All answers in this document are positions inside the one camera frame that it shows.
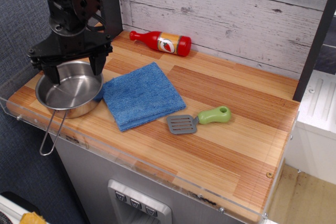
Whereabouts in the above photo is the green grey toy spatula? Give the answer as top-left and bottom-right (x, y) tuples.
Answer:
(166, 106), (232, 135)

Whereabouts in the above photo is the yellow object bottom left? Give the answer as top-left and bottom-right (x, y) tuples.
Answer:
(19, 212), (47, 224)

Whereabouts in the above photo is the red toy sauce bottle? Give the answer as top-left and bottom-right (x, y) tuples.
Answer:
(130, 31), (192, 56)

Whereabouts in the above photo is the stainless steel saucepan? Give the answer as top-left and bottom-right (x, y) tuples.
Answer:
(35, 61), (104, 156)

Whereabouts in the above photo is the clear acrylic guard rail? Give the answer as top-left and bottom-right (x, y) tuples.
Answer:
(0, 8), (300, 224)

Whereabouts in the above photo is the dark left frame post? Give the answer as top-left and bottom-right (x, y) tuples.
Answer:
(102, 0), (123, 38)

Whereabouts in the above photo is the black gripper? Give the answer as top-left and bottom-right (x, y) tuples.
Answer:
(27, 31), (112, 84)

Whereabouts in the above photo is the dark frame post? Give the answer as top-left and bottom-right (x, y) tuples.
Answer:
(292, 0), (335, 102)
(102, 0), (123, 38)

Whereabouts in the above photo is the grey toy kitchen cabinet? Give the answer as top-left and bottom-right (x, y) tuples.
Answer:
(52, 136), (239, 223)

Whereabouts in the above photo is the silver button panel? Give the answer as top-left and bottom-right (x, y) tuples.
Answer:
(108, 179), (173, 224)

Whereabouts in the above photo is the white toy sink unit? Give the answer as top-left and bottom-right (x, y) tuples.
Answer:
(285, 70), (335, 184)

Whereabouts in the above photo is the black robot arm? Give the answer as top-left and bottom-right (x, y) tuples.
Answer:
(27, 0), (112, 84)

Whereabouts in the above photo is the blue folded cloth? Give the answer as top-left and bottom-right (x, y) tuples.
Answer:
(102, 62), (186, 132)

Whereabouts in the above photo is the dark right frame post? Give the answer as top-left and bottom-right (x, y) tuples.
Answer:
(292, 0), (335, 102)

